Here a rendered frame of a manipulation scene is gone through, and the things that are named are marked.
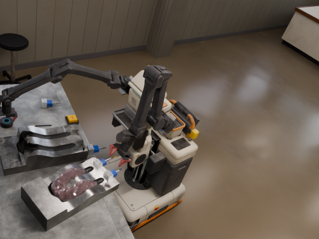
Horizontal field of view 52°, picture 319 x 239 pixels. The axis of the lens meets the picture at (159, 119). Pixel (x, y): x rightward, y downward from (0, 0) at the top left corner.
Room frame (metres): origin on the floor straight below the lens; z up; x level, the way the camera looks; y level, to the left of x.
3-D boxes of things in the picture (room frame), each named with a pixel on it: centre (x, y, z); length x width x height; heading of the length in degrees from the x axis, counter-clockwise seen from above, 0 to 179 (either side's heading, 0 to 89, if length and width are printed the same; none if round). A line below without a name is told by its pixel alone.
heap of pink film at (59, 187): (1.19, 0.35, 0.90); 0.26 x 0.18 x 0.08; 148
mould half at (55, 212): (1.19, 0.34, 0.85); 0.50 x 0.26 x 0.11; 148
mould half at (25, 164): (1.40, 0.64, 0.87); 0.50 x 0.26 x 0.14; 131
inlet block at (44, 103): (1.85, 0.81, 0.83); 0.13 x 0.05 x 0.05; 122
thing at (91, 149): (1.57, 0.34, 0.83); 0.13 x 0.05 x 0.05; 127
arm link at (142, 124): (1.45, 0.10, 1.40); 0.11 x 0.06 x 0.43; 53
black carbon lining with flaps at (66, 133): (1.40, 0.62, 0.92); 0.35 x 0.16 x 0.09; 131
